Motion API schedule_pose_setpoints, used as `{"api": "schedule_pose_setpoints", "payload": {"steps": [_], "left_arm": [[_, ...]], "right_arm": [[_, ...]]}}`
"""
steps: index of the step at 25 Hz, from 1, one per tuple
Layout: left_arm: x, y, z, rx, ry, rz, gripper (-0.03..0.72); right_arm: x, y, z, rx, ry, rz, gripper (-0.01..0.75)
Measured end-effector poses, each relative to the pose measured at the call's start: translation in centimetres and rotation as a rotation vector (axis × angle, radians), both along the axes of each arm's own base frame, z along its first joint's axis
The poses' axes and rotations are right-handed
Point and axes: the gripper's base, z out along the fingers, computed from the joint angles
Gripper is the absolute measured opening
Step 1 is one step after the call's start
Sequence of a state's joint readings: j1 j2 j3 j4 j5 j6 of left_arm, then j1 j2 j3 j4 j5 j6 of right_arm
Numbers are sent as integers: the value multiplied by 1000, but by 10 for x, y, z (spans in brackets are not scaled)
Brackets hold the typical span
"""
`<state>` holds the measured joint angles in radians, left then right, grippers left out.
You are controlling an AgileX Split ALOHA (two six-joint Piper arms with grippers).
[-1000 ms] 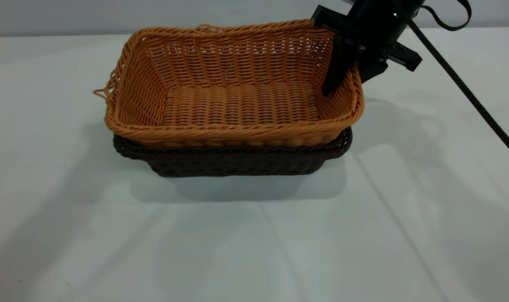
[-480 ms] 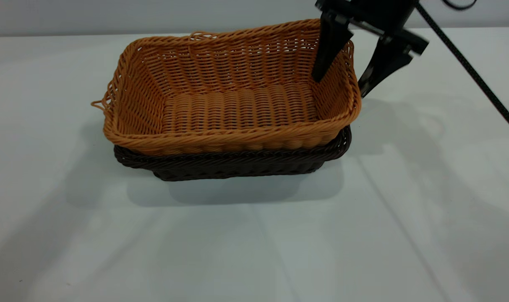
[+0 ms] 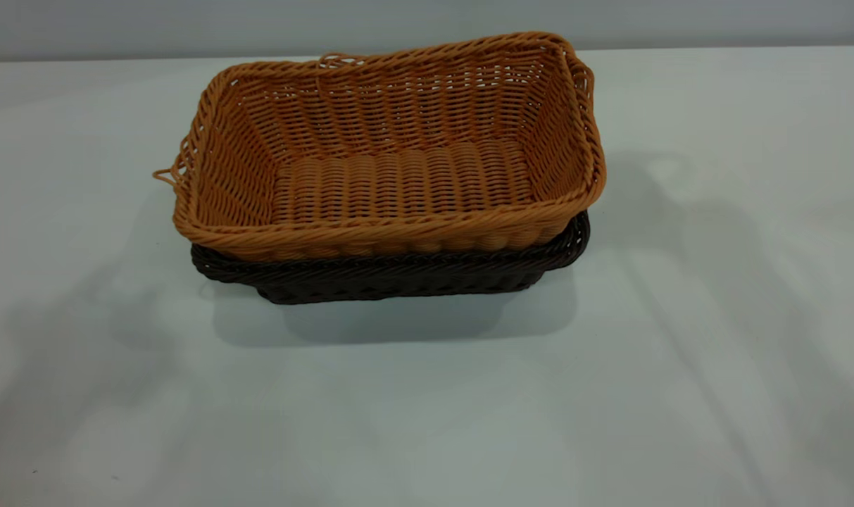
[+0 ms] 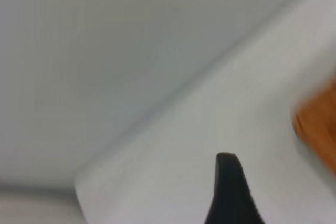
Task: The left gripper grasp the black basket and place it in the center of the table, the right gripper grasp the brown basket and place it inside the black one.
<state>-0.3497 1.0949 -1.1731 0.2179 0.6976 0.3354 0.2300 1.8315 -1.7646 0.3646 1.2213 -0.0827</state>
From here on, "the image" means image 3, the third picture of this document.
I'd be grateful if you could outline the black woven wicker basket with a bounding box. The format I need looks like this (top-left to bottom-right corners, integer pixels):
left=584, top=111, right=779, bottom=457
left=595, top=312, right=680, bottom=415
left=191, top=210, right=591, bottom=306

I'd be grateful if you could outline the orange woven wicker basket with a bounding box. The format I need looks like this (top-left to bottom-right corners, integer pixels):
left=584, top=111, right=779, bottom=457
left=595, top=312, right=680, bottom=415
left=152, top=30, right=608, bottom=263

